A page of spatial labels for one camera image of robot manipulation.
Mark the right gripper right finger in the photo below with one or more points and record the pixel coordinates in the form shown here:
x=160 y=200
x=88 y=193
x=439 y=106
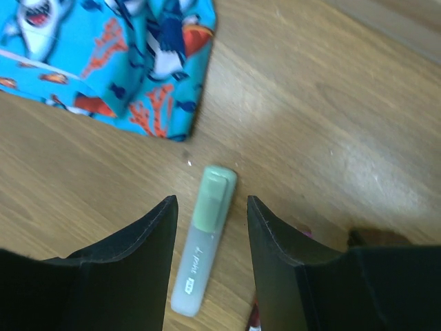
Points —
x=381 y=282

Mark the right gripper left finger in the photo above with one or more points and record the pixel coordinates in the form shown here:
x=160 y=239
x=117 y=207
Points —
x=117 y=283

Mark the pink red pen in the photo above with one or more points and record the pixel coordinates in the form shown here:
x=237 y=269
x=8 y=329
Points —
x=253 y=323

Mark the mint green highlighter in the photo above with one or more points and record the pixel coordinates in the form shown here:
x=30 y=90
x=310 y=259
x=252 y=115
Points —
x=206 y=227

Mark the blue shark print cloth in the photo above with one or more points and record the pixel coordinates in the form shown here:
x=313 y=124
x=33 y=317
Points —
x=138 y=66

